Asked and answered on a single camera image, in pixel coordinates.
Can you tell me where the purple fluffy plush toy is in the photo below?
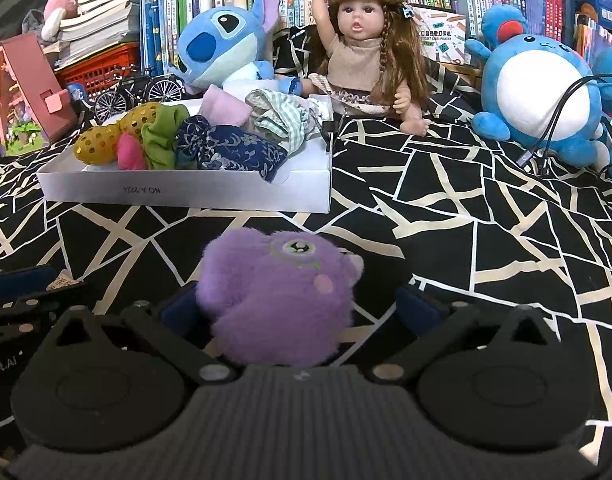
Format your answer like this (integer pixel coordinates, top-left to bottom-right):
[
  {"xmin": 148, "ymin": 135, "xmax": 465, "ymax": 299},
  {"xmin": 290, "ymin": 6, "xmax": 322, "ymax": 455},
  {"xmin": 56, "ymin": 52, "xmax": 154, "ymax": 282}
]
[{"xmin": 195, "ymin": 228, "xmax": 364, "ymax": 366}]

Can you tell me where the gold sequin heart pillow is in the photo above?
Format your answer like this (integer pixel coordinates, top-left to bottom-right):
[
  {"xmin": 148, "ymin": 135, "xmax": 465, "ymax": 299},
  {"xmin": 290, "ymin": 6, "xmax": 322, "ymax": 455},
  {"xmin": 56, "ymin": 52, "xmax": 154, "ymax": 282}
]
[{"xmin": 73, "ymin": 102, "xmax": 161, "ymax": 166}]

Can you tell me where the pink fabric bow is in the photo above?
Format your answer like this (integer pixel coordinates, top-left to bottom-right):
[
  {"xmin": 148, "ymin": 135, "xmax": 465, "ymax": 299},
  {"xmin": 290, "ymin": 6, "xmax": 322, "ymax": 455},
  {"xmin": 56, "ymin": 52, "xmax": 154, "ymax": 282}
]
[{"xmin": 116, "ymin": 132, "xmax": 149, "ymax": 170}]

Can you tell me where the navy floral fabric pouch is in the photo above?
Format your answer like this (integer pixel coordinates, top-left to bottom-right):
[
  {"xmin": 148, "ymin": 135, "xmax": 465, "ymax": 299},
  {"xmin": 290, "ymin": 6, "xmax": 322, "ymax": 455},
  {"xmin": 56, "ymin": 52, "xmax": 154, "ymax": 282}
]
[{"xmin": 175, "ymin": 115, "xmax": 289, "ymax": 182}]

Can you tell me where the green fabric scrunchie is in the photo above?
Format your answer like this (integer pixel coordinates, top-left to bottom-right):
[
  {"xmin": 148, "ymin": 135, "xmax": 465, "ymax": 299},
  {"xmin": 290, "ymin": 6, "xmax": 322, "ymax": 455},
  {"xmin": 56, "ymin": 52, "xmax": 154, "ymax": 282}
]
[{"xmin": 141, "ymin": 104, "xmax": 190, "ymax": 170}]

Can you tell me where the pink soft cloth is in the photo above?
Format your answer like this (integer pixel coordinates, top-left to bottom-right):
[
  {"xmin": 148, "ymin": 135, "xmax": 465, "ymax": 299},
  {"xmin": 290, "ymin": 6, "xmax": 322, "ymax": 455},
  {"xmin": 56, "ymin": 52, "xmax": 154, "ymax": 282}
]
[{"xmin": 199, "ymin": 84, "xmax": 252, "ymax": 127}]

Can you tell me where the green striped doll dress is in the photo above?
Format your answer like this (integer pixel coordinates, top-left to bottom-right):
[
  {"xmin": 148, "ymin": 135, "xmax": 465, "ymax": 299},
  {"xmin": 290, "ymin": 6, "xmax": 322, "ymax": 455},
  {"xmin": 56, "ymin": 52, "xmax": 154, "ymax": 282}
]
[{"xmin": 245, "ymin": 89, "xmax": 333, "ymax": 156}]

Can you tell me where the black white patterned tablecloth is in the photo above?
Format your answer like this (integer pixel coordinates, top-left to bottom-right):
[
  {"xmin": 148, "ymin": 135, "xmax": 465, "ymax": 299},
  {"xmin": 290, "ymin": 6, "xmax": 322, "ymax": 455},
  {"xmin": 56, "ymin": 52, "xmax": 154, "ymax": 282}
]
[{"xmin": 0, "ymin": 68, "xmax": 612, "ymax": 467}]

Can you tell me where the white cardboard box tray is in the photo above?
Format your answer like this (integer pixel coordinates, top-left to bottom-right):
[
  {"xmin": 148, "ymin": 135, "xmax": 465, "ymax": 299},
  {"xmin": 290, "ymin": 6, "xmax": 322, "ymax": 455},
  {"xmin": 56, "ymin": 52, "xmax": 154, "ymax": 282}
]
[{"xmin": 36, "ymin": 94, "xmax": 334, "ymax": 214}]

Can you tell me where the pink triangular miniature house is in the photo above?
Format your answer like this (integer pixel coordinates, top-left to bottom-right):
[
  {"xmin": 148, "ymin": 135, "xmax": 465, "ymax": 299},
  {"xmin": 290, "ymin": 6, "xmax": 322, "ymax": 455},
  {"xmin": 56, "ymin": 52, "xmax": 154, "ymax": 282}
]
[{"xmin": 0, "ymin": 32, "xmax": 77, "ymax": 157}]

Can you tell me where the black miniature bicycle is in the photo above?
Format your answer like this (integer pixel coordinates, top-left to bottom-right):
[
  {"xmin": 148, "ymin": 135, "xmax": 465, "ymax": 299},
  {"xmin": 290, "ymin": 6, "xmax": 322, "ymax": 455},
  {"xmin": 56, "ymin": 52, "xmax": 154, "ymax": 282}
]
[{"xmin": 93, "ymin": 65, "xmax": 184, "ymax": 124}]

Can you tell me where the black binder clip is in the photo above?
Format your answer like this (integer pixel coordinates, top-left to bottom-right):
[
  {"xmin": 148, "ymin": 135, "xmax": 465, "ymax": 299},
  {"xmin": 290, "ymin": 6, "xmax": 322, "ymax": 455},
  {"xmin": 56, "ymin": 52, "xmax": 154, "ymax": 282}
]
[{"xmin": 319, "ymin": 120, "xmax": 336, "ymax": 153}]

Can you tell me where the red plastic basket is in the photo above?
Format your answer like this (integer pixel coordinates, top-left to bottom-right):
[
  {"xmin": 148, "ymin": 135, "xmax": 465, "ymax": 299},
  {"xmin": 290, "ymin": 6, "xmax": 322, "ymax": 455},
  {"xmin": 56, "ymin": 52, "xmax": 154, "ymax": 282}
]
[{"xmin": 54, "ymin": 41, "xmax": 140, "ymax": 99}]

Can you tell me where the blue round plush toy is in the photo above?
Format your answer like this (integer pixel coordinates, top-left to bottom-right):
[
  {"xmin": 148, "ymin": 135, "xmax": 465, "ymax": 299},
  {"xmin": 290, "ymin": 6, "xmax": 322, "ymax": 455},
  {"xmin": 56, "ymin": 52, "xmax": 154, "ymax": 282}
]
[{"xmin": 466, "ymin": 4, "xmax": 602, "ymax": 167}]

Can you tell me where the brown haired baby doll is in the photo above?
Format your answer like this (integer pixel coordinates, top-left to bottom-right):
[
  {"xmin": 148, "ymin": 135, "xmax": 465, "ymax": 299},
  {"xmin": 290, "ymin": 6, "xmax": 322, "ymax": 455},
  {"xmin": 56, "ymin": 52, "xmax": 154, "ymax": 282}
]
[{"xmin": 296, "ymin": 0, "xmax": 430, "ymax": 136}]

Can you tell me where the blue Stitch plush toy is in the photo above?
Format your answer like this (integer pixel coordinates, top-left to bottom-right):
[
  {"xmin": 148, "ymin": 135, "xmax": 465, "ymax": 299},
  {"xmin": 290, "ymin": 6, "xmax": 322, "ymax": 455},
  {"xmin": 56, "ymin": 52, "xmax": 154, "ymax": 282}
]
[{"xmin": 170, "ymin": 0, "xmax": 303, "ymax": 101}]

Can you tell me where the stack of books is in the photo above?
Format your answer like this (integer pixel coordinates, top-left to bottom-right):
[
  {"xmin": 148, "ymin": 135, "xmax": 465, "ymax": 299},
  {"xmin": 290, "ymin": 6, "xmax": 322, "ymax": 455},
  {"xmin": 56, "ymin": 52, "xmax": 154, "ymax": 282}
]
[{"xmin": 44, "ymin": 0, "xmax": 140, "ymax": 68}]

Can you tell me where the pink white plush toy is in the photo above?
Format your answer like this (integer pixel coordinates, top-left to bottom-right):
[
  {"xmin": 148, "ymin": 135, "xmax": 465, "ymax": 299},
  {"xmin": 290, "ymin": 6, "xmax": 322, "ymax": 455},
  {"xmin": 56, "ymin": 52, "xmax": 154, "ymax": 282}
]
[{"xmin": 39, "ymin": 0, "xmax": 106, "ymax": 44}]

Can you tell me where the black cable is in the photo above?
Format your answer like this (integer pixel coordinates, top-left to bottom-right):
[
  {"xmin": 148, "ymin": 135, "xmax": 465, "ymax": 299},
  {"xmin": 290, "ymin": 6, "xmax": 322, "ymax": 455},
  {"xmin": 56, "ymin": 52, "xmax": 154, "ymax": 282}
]
[{"xmin": 515, "ymin": 72, "xmax": 612, "ymax": 179}]

